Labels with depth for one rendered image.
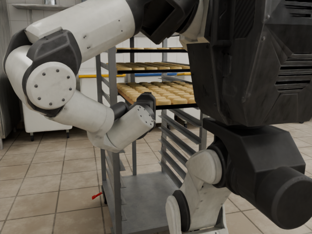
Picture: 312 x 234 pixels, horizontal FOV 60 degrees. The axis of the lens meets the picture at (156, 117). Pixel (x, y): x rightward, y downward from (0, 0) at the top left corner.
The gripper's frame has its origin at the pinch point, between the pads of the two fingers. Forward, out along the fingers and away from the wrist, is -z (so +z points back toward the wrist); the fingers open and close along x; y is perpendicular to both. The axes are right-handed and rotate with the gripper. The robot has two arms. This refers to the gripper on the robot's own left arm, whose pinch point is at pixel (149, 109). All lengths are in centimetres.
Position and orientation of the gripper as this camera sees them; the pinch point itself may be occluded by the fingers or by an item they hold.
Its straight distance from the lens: 87.4
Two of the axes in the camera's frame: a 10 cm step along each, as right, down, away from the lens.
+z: -2.3, 2.4, -9.4
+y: -9.7, -0.6, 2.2
